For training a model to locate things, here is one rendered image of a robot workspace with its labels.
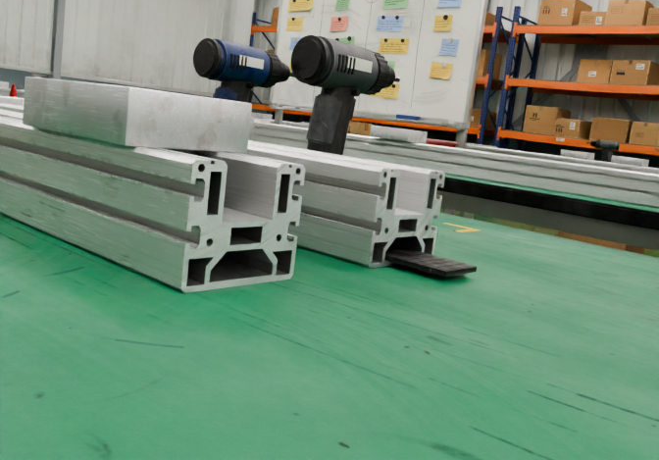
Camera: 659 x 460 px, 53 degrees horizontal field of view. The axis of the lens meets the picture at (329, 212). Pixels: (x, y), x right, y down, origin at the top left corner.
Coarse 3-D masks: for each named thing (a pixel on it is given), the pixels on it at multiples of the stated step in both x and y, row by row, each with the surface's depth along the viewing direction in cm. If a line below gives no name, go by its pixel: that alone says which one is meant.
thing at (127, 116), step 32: (32, 96) 54; (64, 96) 50; (96, 96) 47; (128, 96) 45; (160, 96) 46; (192, 96) 48; (64, 128) 50; (96, 128) 47; (128, 128) 45; (160, 128) 47; (192, 128) 49; (224, 128) 51
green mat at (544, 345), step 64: (0, 256) 46; (64, 256) 48; (320, 256) 59; (448, 256) 66; (512, 256) 71; (576, 256) 76; (640, 256) 82; (0, 320) 33; (64, 320) 34; (128, 320) 36; (192, 320) 37; (256, 320) 38; (320, 320) 40; (384, 320) 41; (448, 320) 43; (512, 320) 45; (576, 320) 47; (640, 320) 50; (0, 384) 26; (64, 384) 27; (128, 384) 28; (192, 384) 28; (256, 384) 29; (320, 384) 30; (384, 384) 31; (448, 384) 32; (512, 384) 33; (576, 384) 34; (640, 384) 35; (0, 448) 22; (64, 448) 22; (128, 448) 23; (192, 448) 23; (256, 448) 24; (320, 448) 24; (384, 448) 25; (448, 448) 25; (512, 448) 26; (576, 448) 27; (640, 448) 27
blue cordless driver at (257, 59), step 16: (208, 48) 96; (224, 48) 97; (240, 48) 99; (256, 48) 103; (208, 64) 96; (224, 64) 97; (240, 64) 98; (256, 64) 101; (272, 64) 104; (224, 80) 100; (240, 80) 101; (256, 80) 103; (272, 80) 105; (224, 96) 100; (240, 96) 101
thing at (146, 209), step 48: (0, 144) 60; (48, 144) 53; (96, 144) 48; (0, 192) 60; (48, 192) 56; (96, 192) 48; (144, 192) 44; (192, 192) 43; (240, 192) 49; (288, 192) 47; (96, 240) 49; (144, 240) 44; (192, 240) 43; (240, 240) 46; (288, 240) 49; (192, 288) 42
